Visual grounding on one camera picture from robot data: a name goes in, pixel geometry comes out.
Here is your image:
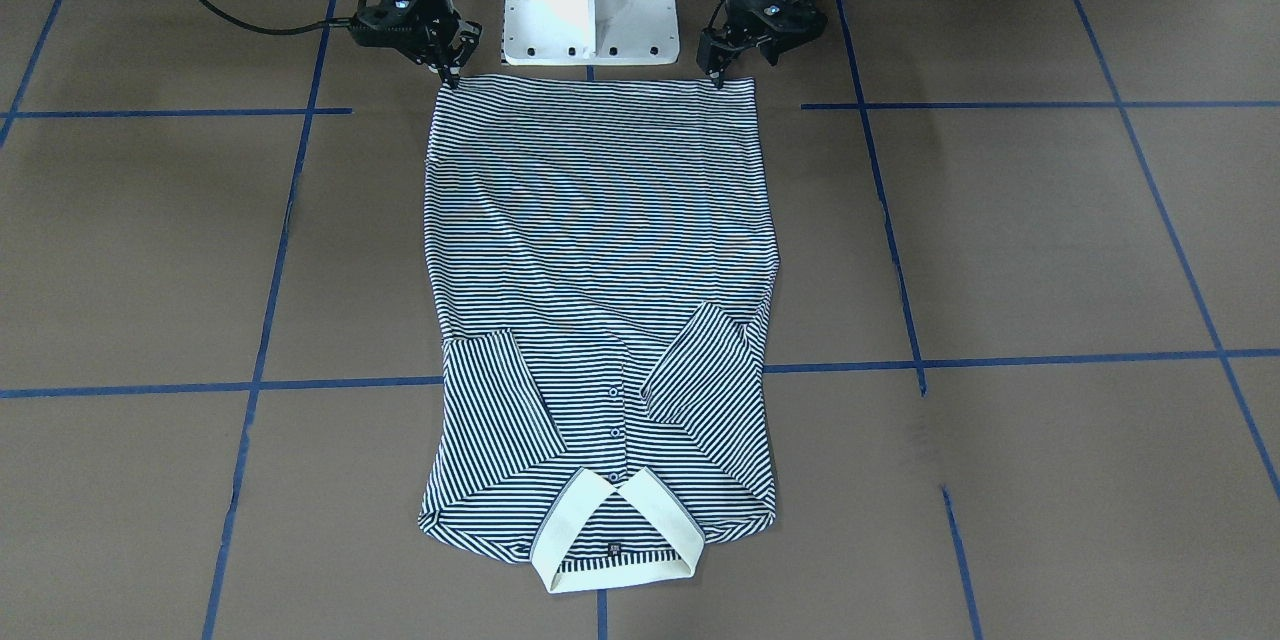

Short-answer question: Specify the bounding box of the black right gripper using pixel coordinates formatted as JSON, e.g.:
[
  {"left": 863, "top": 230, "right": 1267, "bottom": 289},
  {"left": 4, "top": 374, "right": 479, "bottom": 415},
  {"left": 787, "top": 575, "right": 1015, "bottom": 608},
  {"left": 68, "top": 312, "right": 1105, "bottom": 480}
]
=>
[{"left": 348, "top": 0, "right": 483, "bottom": 90}]

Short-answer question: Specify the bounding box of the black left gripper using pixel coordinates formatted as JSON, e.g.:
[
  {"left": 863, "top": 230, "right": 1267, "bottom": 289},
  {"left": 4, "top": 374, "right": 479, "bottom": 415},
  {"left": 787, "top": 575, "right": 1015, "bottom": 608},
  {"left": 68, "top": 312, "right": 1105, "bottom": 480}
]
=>
[{"left": 696, "top": 0, "right": 828, "bottom": 90}]

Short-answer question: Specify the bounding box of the blue white striped polo shirt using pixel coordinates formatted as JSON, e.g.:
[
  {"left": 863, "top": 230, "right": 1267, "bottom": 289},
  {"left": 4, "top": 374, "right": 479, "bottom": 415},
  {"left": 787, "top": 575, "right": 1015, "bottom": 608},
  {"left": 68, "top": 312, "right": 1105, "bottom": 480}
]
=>
[{"left": 419, "top": 76, "right": 780, "bottom": 594}]

